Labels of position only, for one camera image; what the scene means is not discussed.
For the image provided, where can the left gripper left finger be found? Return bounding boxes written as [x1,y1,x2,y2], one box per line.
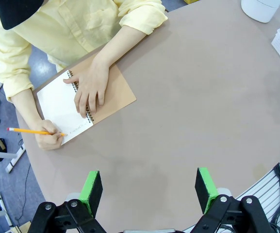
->
[27,169,108,233]

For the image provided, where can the spiral notebook with brown cover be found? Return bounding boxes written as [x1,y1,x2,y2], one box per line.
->
[36,59,137,146]

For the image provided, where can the person's left forearm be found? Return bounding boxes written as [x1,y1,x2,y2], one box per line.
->
[92,24,148,67]

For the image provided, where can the person's right hand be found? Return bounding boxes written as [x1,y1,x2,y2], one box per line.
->
[32,119,65,150]

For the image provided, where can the slotted aluminium rail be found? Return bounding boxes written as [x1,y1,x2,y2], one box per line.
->
[183,150,280,233]

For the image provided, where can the black object on floor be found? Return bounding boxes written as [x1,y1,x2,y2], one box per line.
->
[0,138,8,162]

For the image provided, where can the person's right forearm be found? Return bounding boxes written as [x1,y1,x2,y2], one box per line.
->
[10,87,45,126]

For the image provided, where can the white lidded trash can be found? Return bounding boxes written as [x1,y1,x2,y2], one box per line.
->
[241,0,280,24]

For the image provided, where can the person's left hand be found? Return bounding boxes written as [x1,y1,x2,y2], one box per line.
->
[63,57,110,119]

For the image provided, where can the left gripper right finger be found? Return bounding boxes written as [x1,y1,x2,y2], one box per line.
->
[190,166,278,233]

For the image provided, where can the yellow pencil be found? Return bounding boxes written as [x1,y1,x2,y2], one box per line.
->
[6,127,67,136]

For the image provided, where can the thin black floor cable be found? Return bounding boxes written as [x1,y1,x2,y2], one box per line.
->
[15,164,32,225]

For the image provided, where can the yellow shirt torso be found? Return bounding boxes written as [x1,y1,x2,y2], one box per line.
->
[0,0,168,101]

